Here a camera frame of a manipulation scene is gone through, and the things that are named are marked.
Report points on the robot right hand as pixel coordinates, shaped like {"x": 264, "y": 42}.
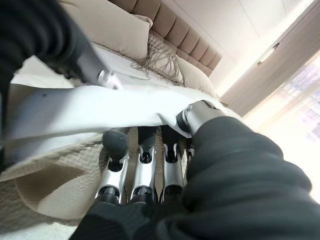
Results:
{"x": 237, "y": 180}

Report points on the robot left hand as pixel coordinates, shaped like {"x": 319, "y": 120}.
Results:
{"x": 37, "y": 27}

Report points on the white duvet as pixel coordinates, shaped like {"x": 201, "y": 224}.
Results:
{"x": 87, "y": 107}

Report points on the white bed sheet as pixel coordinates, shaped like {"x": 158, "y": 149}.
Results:
{"x": 150, "y": 86}

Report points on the beige textured bed runner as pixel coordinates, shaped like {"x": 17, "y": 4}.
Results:
{"x": 50, "y": 180}

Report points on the large beige pillow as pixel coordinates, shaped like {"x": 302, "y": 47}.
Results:
{"x": 195, "y": 77}
{"x": 115, "y": 30}

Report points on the beige curtain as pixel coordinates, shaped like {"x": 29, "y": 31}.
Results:
{"x": 262, "y": 82}

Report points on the woven fringed cushion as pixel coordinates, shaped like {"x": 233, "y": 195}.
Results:
{"x": 160, "y": 55}

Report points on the tufted brown headboard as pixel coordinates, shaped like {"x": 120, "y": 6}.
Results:
{"x": 182, "y": 32}

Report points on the metal wall fixture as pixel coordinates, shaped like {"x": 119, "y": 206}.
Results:
{"x": 268, "y": 53}

